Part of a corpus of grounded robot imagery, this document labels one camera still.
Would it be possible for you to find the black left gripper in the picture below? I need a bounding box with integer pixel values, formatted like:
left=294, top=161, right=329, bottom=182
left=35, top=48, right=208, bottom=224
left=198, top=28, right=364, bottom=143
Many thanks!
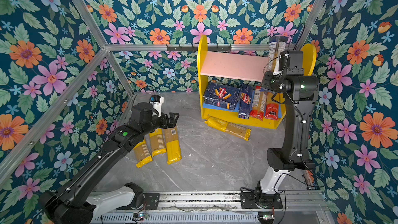
left=141, top=110, right=181, bottom=135

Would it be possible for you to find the yellow Pastatime spaghetti bag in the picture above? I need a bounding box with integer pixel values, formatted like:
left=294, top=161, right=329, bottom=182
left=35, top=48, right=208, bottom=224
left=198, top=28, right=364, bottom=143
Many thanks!
left=149, top=129, right=166, bottom=157

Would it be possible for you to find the blue Ankara spaghetti bag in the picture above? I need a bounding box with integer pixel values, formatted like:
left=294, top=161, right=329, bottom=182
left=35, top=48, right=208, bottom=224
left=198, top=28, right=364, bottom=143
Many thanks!
left=266, top=35, right=289, bottom=75

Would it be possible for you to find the red spaghetti bag white label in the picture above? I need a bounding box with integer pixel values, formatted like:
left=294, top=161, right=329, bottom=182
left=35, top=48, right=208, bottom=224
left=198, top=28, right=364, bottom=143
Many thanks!
left=250, top=86, right=267, bottom=121

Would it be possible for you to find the yellow-ended clear spaghetti bag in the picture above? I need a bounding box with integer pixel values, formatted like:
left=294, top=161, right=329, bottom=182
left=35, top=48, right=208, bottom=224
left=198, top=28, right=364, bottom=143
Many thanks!
left=164, top=126, right=182, bottom=165

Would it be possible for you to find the blue Barilla spaghetti box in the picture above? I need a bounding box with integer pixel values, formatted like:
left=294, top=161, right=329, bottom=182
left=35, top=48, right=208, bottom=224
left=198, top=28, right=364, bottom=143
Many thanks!
left=238, top=84, right=253, bottom=120

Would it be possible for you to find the blue Barilla rigatoni box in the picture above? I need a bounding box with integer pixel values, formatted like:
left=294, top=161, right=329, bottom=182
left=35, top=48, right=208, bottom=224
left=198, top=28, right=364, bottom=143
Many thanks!
left=203, top=83, right=241, bottom=110

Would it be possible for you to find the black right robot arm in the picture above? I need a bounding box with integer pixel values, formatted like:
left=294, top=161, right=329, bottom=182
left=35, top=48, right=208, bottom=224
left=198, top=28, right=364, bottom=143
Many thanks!
left=255, top=51, right=319, bottom=202

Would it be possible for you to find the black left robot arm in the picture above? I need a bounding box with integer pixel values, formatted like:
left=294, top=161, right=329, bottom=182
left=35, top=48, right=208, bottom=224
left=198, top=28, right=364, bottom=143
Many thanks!
left=39, top=102, right=180, bottom=224

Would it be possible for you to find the yellow pink blue shelf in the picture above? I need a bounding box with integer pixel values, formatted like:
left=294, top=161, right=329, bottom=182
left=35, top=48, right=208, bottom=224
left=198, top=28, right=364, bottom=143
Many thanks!
left=198, top=35, right=316, bottom=130

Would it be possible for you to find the yellow spaghetti bag far left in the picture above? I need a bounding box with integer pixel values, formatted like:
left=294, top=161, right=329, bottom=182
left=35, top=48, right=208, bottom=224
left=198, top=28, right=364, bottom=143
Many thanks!
left=133, top=140, right=152, bottom=168

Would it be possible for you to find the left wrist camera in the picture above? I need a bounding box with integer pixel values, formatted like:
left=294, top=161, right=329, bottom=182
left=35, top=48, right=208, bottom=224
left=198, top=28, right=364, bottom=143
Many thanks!
left=150, top=94, right=164, bottom=117

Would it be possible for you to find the black wall hook rail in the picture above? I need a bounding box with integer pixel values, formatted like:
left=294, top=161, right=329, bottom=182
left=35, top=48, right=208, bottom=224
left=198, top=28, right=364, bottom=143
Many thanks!
left=166, top=44, right=232, bottom=52

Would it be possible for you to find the aluminium frame post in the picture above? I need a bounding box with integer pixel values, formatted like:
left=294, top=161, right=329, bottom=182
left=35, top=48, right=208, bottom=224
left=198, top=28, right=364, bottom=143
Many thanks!
left=55, top=0, right=135, bottom=95

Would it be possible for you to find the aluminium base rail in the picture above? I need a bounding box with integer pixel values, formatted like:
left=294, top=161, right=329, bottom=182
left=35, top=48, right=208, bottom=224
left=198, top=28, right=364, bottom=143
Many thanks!
left=92, top=190, right=334, bottom=224

